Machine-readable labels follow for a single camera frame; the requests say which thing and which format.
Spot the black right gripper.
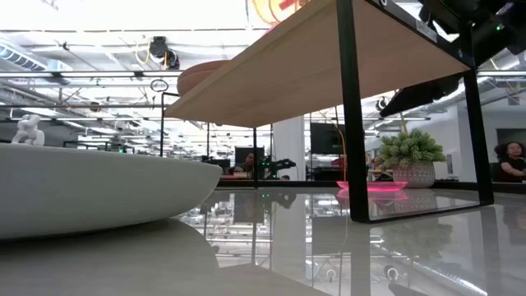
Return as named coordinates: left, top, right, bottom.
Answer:
left=380, top=73, right=462, bottom=118

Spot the small pink translucent plate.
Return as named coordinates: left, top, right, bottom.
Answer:
left=335, top=179, right=408, bottom=192

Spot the large orange translucent plate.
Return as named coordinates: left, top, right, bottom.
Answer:
left=249, top=0, right=311, bottom=26

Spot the large grey-green plate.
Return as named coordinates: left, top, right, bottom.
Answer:
left=0, top=142, right=224, bottom=241

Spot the green potted plant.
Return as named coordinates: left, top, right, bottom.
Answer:
left=376, top=127, right=448, bottom=189

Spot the large black monitor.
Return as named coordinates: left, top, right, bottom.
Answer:
left=310, top=122, right=347, bottom=156

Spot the person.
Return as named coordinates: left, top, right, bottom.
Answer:
left=491, top=141, right=526, bottom=184
left=232, top=151, right=264, bottom=178

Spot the small black monitor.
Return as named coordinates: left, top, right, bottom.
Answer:
left=234, top=146, right=266, bottom=165

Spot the wooden shelf with black frame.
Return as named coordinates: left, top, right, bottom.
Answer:
left=159, top=0, right=496, bottom=225

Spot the black ceiling cable reel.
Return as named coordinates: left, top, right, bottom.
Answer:
left=148, top=35, right=181, bottom=71

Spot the black background station frame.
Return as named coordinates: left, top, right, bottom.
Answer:
left=62, top=141, right=124, bottom=154

